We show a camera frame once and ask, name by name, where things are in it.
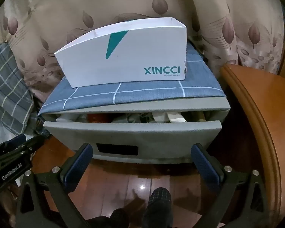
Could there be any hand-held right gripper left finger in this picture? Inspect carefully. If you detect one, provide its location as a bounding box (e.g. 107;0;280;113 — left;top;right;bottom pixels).
15;143;93;228

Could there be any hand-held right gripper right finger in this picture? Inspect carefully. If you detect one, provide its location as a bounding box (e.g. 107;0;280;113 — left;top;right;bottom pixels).
191;143;271;228

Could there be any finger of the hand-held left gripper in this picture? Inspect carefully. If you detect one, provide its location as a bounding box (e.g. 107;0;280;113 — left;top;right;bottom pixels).
26;135;51;156
0;134;27;159

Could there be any pile of clothes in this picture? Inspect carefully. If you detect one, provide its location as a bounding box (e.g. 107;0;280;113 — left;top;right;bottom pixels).
55;110;207;124

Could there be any white cardboard box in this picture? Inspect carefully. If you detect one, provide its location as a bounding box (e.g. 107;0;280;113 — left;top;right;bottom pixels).
54;17;188;89

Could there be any grey plaid cloth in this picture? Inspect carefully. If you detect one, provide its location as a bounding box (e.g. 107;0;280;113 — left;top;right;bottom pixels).
0;42;35;136

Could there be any dark checked slipper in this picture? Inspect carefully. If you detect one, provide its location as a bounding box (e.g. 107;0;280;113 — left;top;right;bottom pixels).
142;187;173;228
85;208;130;228

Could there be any grey bedside cabinet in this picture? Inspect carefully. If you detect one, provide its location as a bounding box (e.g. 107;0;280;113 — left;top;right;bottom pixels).
39;97;230;165

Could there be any blue checked cloth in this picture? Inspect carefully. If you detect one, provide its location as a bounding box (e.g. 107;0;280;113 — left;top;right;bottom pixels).
38;41;227;117

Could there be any beige leaf-print curtain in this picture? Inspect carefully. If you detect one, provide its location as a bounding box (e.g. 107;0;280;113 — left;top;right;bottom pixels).
0;0;193;100
186;0;285;75

